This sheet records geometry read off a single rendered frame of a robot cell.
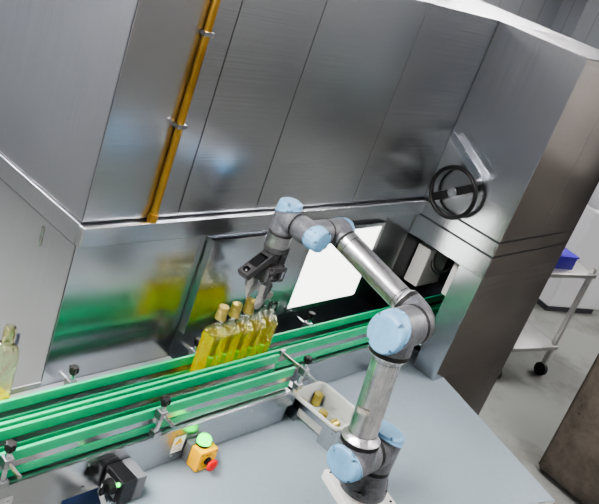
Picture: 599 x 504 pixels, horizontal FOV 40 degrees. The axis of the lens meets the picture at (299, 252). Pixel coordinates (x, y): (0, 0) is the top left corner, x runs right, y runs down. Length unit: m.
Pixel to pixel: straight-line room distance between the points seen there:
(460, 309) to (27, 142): 1.79
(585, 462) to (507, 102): 2.15
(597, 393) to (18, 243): 3.05
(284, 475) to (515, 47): 1.73
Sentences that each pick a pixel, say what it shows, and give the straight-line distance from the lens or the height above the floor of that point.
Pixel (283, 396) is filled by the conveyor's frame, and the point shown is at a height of 0.87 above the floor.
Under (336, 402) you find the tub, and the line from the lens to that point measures 2.94.
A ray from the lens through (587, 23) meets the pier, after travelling 6.67.
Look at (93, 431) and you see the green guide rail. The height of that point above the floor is 0.95.
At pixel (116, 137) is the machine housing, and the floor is 1.64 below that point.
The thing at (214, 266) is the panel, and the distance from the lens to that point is 2.57.
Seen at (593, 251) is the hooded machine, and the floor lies 0.58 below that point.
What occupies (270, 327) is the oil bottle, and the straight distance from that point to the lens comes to 2.69.
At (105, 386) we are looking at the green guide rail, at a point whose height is 0.93.
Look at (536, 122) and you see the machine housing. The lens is 3.16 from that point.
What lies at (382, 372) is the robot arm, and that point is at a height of 1.26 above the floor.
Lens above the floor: 2.33
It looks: 23 degrees down
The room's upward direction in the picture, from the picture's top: 21 degrees clockwise
